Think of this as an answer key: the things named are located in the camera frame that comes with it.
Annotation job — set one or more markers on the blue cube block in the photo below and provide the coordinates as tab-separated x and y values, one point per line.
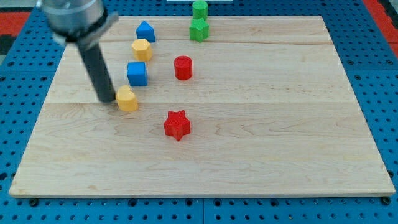
137	74

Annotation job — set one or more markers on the red star block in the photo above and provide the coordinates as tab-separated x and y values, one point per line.
177	124

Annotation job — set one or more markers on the yellow heart block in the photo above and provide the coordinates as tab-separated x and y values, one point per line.
126	99

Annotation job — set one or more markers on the blue pentagon house block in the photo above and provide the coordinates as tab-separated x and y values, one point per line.
145	31

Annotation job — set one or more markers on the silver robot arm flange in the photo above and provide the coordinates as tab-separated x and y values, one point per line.
82	22

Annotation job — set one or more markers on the green star block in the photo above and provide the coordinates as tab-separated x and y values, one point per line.
198	30

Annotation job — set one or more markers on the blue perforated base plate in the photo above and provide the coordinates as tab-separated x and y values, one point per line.
366	54

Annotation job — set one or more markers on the green cylinder block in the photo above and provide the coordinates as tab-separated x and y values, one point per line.
200	9

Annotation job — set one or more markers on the light wooden board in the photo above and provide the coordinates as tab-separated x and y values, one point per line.
272	114

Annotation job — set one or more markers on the yellow hexagon block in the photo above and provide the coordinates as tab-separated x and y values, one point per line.
142	50

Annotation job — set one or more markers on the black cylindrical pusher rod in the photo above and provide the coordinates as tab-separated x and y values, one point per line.
94	63

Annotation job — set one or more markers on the red cylinder block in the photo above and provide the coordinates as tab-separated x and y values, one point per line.
183	66

